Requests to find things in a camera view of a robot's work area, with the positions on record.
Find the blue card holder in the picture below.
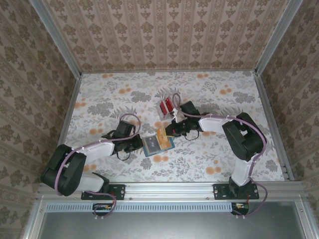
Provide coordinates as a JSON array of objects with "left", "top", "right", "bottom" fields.
[{"left": 142, "top": 134, "right": 174, "bottom": 157}]

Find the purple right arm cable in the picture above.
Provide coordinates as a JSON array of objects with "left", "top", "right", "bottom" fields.
[{"left": 171, "top": 92, "right": 269, "bottom": 220}]

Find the dark credit card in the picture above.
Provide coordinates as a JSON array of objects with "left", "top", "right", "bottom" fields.
[{"left": 145, "top": 136, "right": 160, "bottom": 151}]

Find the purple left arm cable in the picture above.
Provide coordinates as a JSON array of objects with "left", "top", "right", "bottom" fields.
[{"left": 56, "top": 113, "right": 142, "bottom": 221}]

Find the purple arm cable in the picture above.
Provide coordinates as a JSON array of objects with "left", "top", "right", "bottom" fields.
[
  {"left": 56, "top": 113, "right": 142, "bottom": 221},
  {"left": 171, "top": 92, "right": 269, "bottom": 220}
]

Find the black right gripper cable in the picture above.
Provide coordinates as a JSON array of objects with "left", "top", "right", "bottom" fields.
[{"left": 184, "top": 129, "right": 200, "bottom": 141}]

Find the black wiring board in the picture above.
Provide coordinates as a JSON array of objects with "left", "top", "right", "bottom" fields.
[
  {"left": 92, "top": 203, "right": 113, "bottom": 216},
  {"left": 231, "top": 202, "right": 250, "bottom": 216}
]

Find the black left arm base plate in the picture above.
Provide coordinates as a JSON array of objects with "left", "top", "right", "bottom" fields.
[{"left": 81, "top": 183, "right": 126, "bottom": 201}]

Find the aluminium frame post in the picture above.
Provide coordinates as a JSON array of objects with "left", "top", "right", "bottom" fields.
[
  {"left": 29, "top": 0, "right": 83, "bottom": 77},
  {"left": 254, "top": 0, "right": 300, "bottom": 75}
]

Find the grey metal sheet panel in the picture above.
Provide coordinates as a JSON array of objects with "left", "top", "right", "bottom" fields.
[{"left": 38, "top": 201, "right": 308, "bottom": 239}]

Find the grey slotted cable duct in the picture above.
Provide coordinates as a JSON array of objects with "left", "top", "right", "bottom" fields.
[{"left": 46, "top": 202, "right": 250, "bottom": 213}]

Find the red credit card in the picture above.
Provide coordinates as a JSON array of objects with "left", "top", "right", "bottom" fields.
[{"left": 164, "top": 98, "right": 175, "bottom": 112}]

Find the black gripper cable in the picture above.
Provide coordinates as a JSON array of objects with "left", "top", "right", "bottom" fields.
[
  {"left": 117, "top": 150, "right": 133, "bottom": 161},
  {"left": 184, "top": 129, "right": 200, "bottom": 141}
]

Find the orange credit card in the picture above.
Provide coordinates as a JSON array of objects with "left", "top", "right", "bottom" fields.
[{"left": 156, "top": 126, "right": 169, "bottom": 148}]

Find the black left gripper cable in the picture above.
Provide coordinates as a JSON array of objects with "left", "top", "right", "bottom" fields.
[{"left": 117, "top": 150, "right": 133, "bottom": 161}]

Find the aluminium side rail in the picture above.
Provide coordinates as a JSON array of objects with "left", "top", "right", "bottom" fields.
[
  {"left": 252, "top": 71, "right": 295, "bottom": 183},
  {"left": 46, "top": 73, "right": 83, "bottom": 184}
]

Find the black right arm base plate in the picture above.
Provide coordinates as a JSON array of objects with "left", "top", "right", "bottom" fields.
[{"left": 213, "top": 183, "right": 260, "bottom": 201}]

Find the wide aluminium frame rail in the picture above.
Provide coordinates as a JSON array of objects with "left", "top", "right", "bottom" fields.
[{"left": 37, "top": 181, "right": 307, "bottom": 200}]

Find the thin aluminium rail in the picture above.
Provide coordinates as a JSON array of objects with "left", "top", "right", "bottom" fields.
[{"left": 80, "top": 70, "right": 257, "bottom": 75}]

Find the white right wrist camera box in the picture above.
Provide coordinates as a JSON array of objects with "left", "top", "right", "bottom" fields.
[{"left": 170, "top": 109, "right": 182, "bottom": 123}]

